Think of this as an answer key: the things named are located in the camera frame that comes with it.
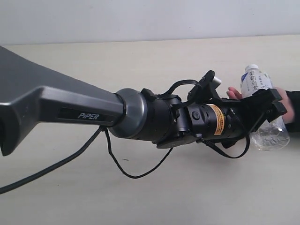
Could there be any blue label clear tea bottle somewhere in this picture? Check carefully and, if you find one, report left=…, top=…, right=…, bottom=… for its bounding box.
left=240, top=64, right=290, bottom=151

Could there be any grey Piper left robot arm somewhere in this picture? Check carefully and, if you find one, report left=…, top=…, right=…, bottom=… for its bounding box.
left=0, top=47, right=286, bottom=156

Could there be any dark jacket sleeve forearm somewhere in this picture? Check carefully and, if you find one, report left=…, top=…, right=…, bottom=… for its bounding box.
left=285, top=91, right=300, bottom=133

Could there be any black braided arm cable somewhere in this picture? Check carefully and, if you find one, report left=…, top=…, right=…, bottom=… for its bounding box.
left=0, top=79, right=250, bottom=195

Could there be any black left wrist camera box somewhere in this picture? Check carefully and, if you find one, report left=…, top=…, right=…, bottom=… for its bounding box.
left=187, top=70, right=222, bottom=104

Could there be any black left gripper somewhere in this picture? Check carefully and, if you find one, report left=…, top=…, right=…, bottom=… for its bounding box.
left=185, top=89, right=287, bottom=149

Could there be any person's open hand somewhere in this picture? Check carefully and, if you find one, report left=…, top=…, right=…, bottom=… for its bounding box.
left=226, top=86, right=296, bottom=124

